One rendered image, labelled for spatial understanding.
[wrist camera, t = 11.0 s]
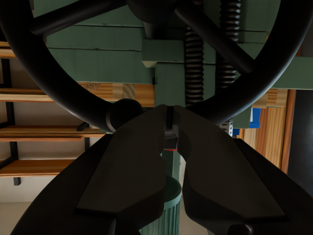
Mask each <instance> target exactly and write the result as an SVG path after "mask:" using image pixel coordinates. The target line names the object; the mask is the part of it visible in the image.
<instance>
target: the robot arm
mask: <svg viewBox="0 0 313 235"><path fill-rule="evenodd" d="M168 125H169V127H170V129H172V130H173V131H174V132H175V134H176V135H177V137H178V142H177V151H178V153H179V154H180V155H181V156H182V157H183V159H184V160H185V162H186V165H185V172H184V181H183V188H182V194H183V200H184V208H185V212H186V214H187V216H188V217H189V218H190V219H191V220H193V221H194V222H196V223H198V224H199V225H201V226H203V227H204V228H206V229H207V232H208V235H313V196H311V194H310V193H309V192H307V191H306V190H305V189H304V188H303V187H302V186H301V185H299V184H298V183H297V182H296V181H294V180H293V179H292V178H291V177H289V176H288V175H287V174H285V173H284V172H283V171H281V170H280V169H279V168H278V167H276V166H275V165H274V164H273V163H272V162H270V161H269V160H268V159H266V158H265V157H264V156H262V155H261V154H260V153H259V152H257V151H256V150H255V149H253V148H252V147H251V146H249V145H248V144H247V143H246V142H245V141H243V140H242V139H241V138H232V137H231V136H230V135H229V134H228V133H227V132H225V131H224V130H223V129H221V128H220V127H219V126H217V125H216V124H214V123H213V122H211V121H209V120H207V119H205V118H203V117H202V116H200V115H198V114H196V113H194V112H192V111H190V110H188V109H186V108H184V107H182V106H180V105H174V106H167V105H165V104H161V105H159V106H157V107H155V108H153V109H151V110H149V111H147V112H145V113H143V114H141V115H139V116H137V117H135V118H133V119H131V120H130V121H128V122H127V123H125V124H124V125H122V126H121V127H120V128H119V129H117V130H116V131H115V132H114V133H113V134H107V133H106V134H105V135H104V136H103V137H101V138H100V139H99V140H98V141H97V142H95V143H94V144H93V145H92V146H91V147H90V148H89V149H87V150H86V151H85V152H84V153H83V154H81V155H80V156H79V157H78V158H77V159H75V160H74V161H73V162H72V163H71V164H69V165H68V166H67V167H66V168H65V169H63V170H62V171H61V172H60V173H59V174H58V175H57V176H56V177H54V178H53V179H52V180H51V181H50V182H49V183H48V184H47V185H46V187H45V188H44V189H43V190H42V191H41V192H40V193H39V194H38V196H37V197H36V198H35V199H34V201H33V202H32V203H31V204H30V206H29V207H28V208H27V210H26V211H25V213H24V214H23V215H22V217H21V218H20V219H19V221H18V222H17V224H16V226H15V227H14V229H13V230H12V232H11V234H10V235H141V234H140V232H139V230H140V229H142V228H143V227H145V226H147V225H148V224H150V223H152V222H153V221H155V220H157V219H158V218H160V217H161V216H162V214H163V211H164V198H165V186H166V162H165V160H164V159H163V158H162V156H161V155H160V154H161V153H162V152H163V149H164V134H165V130H166V129H168Z"/></svg>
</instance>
